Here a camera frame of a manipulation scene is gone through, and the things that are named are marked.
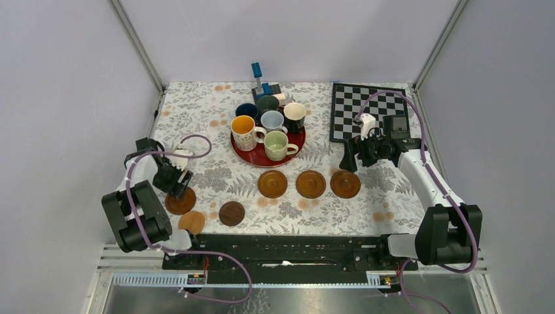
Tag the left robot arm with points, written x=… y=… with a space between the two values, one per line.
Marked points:
x=148 y=169

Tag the aluminium rail frame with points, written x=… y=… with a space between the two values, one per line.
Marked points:
x=149 y=262

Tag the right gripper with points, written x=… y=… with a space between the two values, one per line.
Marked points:
x=351 y=146

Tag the dark brown wooden coaster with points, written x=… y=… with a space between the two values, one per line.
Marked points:
x=231 y=213

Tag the blue and black block toy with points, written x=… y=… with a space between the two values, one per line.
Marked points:
x=265 y=89

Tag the patterned mug orange inside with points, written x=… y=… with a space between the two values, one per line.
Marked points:
x=246 y=134

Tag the light wooden coaster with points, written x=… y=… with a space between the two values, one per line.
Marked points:
x=193 y=222

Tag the black mug cream inside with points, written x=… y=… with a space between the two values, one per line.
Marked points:
x=294 y=116

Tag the light blue mug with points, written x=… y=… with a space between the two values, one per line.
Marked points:
x=273 y=121

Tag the red round tray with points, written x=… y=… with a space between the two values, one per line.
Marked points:
x=257 y=156

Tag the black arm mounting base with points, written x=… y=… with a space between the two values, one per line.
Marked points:
x=287 y=259

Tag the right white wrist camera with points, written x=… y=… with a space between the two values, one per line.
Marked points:
x=366 y=122

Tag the light green mug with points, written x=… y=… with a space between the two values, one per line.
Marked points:
x=277 y=146

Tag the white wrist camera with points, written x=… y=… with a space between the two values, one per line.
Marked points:
x=366 y=122
x=181 y=158

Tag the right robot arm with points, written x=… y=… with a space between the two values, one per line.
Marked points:
x=450 y=230

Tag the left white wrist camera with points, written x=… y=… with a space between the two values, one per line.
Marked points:
x=181 y=158

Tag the dark green mug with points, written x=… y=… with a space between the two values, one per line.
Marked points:
x=267 y=103

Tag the dark blue mug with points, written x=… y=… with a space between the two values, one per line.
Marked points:
x=248 y=109

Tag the floral tablecloth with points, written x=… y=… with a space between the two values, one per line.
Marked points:
x=197 y=116

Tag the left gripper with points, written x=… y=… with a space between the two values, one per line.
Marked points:
x=171 y=188

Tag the black and white chessboard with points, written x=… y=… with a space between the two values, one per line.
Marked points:
x=346 y=103

